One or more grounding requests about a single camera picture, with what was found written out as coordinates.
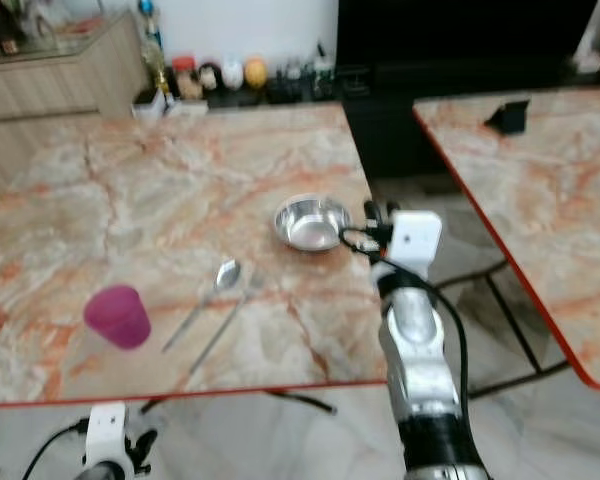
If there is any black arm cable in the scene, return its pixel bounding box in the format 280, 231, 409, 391
22, 420, 91, 480
430, 285, 471, 416

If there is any black phone stand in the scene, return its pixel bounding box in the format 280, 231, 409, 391
484, 99, 531, 136

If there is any gold and blue trophy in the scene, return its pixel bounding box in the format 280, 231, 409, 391
137, 0, 169, 96

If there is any metal fork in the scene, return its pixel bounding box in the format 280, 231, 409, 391
190, 272, 266, 379

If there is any light wooden cabinet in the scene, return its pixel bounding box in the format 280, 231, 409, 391
0, 12, 151, 196

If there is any black and white figurine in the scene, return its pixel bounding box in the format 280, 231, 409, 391
200, 62, 223, 95

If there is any white egg figurine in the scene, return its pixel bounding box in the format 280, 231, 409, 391
221, 57, 245, 91

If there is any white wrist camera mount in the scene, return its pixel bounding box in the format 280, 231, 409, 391
86, 402, 131, 466
387, 211, 443, 279

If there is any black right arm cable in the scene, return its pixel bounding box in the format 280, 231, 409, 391
430, 285, 471, 416

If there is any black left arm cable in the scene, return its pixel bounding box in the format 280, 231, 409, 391
22, 420, 91, 480

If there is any red-lidded jar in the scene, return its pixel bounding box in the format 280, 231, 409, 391
172, 55, 203, 101

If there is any stainless steel bowl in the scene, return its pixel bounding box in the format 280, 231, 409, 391
274, 194, 353, 253

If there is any black television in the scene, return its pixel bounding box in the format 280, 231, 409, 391
337, 0, 600, 71

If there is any yellow egg figurine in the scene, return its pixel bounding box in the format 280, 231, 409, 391
244, 56, 268, 89

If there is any purple plastic cup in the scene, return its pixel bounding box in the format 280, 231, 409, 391
83, 284, 152, 351

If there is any metal spoon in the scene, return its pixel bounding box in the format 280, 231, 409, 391
162, 259, 243, 353

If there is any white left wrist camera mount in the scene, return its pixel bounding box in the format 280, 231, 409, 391
86, 402, 131, 466

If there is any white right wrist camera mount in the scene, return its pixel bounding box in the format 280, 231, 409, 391
387, 211, 443, 279

